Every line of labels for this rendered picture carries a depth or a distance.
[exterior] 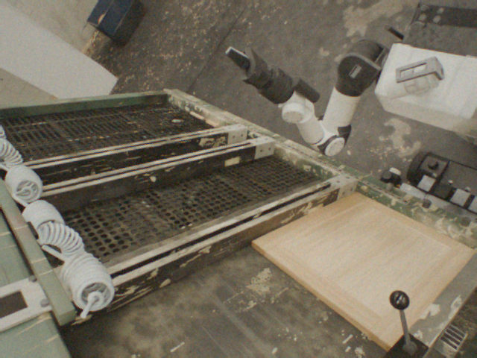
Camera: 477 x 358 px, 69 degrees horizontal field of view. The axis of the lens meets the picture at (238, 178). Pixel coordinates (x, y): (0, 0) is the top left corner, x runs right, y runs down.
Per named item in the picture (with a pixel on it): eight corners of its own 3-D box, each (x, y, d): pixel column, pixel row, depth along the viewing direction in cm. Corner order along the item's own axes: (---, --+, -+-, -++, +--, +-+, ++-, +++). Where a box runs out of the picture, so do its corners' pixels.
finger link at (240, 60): (232, 45, 88) (250, 59, 92) (223, 54, 90) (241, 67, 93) (232, 48, 87) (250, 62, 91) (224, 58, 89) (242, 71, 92)
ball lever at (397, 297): (423, 351, 70) (411, 288, 69) (416, 362, 68) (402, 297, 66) (405, 346, 73) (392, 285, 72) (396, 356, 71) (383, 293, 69)
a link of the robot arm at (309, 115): (282, 79, 105) (296, 105, 116) (279, 104, 101) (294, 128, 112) (302, 74, 102) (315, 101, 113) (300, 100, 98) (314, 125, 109)
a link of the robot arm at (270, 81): (253, 38, 94) (282, 62, 101) (229, 64, 99) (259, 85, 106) (262, 63, 86) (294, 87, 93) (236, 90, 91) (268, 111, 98)
